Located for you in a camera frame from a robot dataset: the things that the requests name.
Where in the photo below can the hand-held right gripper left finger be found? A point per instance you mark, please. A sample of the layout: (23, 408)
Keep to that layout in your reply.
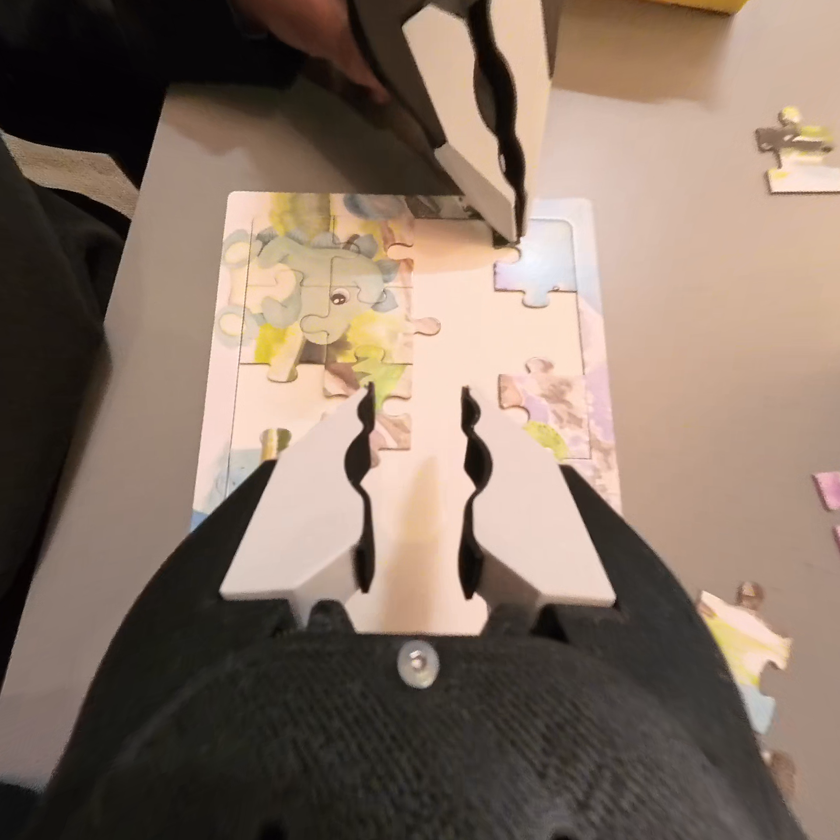
(295, 525)

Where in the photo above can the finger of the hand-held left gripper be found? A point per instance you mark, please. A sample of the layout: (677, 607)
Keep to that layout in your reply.
(531, 52)
(453, 85)

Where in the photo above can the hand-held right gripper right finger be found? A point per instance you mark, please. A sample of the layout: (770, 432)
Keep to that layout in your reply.
(544, 525)

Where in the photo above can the blue winged corner puzzle piece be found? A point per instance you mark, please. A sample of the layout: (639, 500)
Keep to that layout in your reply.
(538, 262)

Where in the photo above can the dinosaur puzzle board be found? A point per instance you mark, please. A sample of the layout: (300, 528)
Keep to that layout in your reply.
(459, 341)

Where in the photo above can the pale sky green puzzle piece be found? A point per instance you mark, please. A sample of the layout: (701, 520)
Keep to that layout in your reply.
(807, 170)

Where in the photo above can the person's left hand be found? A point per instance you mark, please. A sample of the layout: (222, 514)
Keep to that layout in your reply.
(315, 33)

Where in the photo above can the yellow blue sky puzzle piece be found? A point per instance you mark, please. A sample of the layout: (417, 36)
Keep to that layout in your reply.
(367, 229)

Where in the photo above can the yellow box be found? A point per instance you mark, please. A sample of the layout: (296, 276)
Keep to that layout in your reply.
(695, 5)

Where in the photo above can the teal yellow green puzzle piece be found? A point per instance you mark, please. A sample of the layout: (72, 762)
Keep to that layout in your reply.
(275, 334)

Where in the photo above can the teal dinosaur eye puzzle piece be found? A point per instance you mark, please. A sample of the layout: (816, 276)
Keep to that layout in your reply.
(367, 328)

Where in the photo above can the scattered loose puzzle pieces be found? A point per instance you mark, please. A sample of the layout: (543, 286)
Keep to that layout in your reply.
(741, 630)

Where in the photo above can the teal dinosaur ear puzzle piece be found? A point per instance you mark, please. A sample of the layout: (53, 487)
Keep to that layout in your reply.
(289, 256)

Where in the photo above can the purple blue yellow puzzle piece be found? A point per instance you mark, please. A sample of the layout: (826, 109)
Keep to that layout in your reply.
(828, 489)

